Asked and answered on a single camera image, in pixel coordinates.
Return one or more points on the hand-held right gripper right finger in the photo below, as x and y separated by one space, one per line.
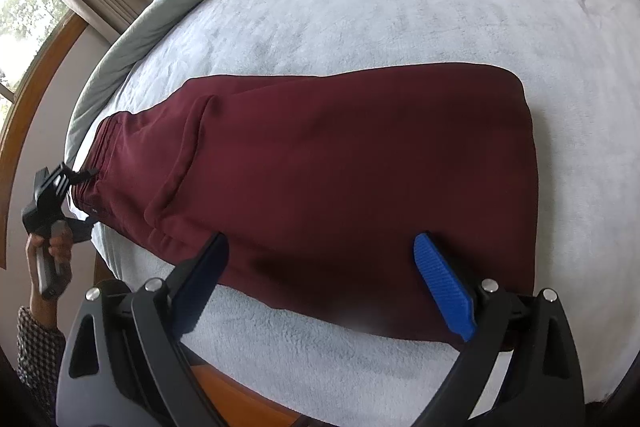
442 287

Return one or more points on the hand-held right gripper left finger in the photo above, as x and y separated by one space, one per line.
200 287

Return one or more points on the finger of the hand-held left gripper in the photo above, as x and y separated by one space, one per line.
57 177
80 229

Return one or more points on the maroon pants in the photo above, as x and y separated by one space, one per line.
340 187

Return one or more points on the person's left forearm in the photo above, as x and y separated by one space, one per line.
40 347

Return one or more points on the person's left hand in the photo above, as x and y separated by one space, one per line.
66 252

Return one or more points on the window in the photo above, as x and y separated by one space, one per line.
30 17

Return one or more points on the wooden window frame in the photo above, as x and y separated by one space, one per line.
40 107

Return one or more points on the wooden bed frame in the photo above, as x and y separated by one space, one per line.
225 392

